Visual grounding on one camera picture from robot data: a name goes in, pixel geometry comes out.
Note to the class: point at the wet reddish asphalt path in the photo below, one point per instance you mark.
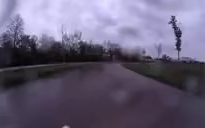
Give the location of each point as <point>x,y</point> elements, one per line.
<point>103,96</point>

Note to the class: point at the small bare tree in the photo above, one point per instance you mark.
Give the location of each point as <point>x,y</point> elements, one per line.
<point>159,50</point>

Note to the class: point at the row of bare trees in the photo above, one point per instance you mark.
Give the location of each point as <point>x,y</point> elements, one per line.
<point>40,50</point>

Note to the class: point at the tall slender tree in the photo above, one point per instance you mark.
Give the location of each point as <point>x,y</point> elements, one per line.
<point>177,35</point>

